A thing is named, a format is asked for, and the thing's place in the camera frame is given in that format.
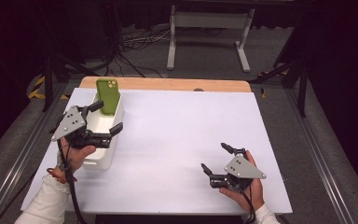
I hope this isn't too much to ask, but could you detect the white plastic storage box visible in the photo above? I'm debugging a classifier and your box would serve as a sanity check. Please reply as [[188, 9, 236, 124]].
[[81, 91, 126, 172]]

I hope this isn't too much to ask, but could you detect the white board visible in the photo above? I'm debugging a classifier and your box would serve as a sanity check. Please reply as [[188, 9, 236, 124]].
[[21, 87, 294, 216]]

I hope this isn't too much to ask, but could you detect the white metal desk frame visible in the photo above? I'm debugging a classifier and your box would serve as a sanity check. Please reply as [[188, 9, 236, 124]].
[[166, 4, 256, 74]]

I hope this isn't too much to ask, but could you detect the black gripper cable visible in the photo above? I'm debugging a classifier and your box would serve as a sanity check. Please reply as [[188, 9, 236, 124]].
[[236, 186, 257, 224], [56, 139, 90, 224]]

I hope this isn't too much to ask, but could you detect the bundle of floor cables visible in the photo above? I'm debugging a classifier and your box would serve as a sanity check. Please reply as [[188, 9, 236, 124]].
[[103, 26, 172, 78]]

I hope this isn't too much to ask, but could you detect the green phone case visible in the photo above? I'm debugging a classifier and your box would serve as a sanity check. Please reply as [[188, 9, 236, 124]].
[[95, 77, 121, 117]]

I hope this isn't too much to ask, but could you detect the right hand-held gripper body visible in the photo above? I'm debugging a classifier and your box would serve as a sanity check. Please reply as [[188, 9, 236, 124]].
[[209, 147, 268, 191]]

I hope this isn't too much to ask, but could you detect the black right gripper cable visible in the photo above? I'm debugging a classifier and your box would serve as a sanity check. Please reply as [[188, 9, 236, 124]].
[[236, 186, 257, 224]]

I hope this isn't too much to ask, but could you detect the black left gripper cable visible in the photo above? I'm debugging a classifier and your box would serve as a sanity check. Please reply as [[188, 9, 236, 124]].
[[56, 139, 90, 224]]

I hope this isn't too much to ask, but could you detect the person's right hand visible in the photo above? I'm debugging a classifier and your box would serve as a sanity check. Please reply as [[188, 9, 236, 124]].
[[218, 150, 266, 213]]

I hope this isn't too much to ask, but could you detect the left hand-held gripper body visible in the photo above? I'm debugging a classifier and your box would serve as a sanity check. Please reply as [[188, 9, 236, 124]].
[[50, 105, 114, 149]]

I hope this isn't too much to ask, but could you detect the aluminium floor rail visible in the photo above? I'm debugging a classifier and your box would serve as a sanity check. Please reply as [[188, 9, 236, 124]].
[[0, 82, 73, 224], [283, 88, 356, 224]]

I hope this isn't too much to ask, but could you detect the person's left hand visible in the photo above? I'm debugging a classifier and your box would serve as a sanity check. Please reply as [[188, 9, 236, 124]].
[[57, 136, 98, 175]]

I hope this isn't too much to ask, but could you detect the black tripod stand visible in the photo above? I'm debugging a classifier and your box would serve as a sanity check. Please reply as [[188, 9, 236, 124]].
[[41, 50, 101, 114], [248, 58, 310, 119]]

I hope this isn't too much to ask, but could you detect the wooden table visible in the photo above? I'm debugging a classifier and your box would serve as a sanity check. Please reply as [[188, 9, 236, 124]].
[[79, 76, 253, 93]]

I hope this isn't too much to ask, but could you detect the yellow black floor tape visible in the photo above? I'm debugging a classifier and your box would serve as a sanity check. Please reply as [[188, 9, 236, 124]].
[[27, 76, 71, 101]]

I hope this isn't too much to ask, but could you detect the red bracelet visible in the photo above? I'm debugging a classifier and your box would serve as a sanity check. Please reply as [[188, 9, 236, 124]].
[[46, 167, 78, 185]]

